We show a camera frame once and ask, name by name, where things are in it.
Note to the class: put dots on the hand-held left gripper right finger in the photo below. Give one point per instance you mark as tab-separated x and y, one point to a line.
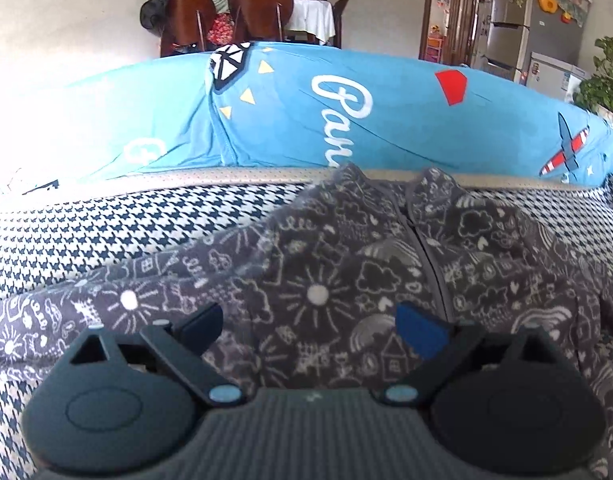
421	330

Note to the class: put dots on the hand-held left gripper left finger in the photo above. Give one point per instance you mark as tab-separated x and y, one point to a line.
201	322

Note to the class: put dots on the grey printed fleece jacket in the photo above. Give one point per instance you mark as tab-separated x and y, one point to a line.
311	260

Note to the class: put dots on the small white freezer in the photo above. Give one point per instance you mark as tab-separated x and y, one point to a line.
549	77

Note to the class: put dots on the red floral cloth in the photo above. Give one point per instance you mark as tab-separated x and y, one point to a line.
220	30

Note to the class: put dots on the green vine plant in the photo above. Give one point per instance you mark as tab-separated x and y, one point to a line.
601	90

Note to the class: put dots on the brown wooden chair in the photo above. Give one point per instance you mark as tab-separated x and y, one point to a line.
189	20
261	10

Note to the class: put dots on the brown wooden doorway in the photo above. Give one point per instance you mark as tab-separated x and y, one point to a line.
456	15

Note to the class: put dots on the dark dining chair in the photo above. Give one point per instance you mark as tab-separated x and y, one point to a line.
340	22

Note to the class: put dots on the table with white cloth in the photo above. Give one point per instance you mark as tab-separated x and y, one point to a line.
311	17

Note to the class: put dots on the silver refrigerator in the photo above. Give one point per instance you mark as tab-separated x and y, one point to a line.
506	10

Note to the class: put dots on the orange refrigerator toy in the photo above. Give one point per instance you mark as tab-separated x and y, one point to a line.
547	2

